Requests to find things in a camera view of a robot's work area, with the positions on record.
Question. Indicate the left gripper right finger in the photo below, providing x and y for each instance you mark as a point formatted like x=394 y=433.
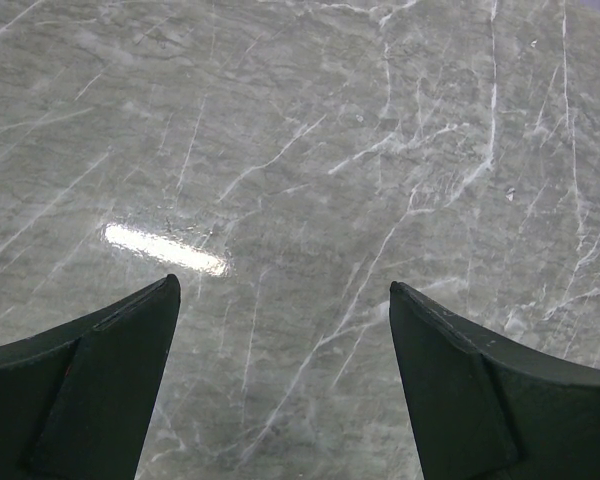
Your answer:
x=483 y=406

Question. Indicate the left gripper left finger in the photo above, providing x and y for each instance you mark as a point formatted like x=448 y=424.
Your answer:
x=76 y=400

